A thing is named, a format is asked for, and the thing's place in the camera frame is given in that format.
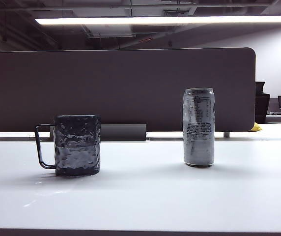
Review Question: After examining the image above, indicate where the black office chair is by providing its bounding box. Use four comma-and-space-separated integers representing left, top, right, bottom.
255, 81, 271, 124

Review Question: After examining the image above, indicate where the long ceiling light strip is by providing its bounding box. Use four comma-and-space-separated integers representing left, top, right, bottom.
34, 15, 281, 26

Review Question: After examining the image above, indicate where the dark dimpled glass mug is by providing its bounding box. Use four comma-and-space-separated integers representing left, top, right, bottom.
34, 114, 101, 177

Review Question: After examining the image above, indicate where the silver printed metal can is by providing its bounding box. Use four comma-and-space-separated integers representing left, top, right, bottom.
183, 88, 215, 168

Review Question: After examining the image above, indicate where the ceiling air vent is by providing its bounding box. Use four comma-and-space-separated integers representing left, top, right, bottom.
163, 9, 189, 17

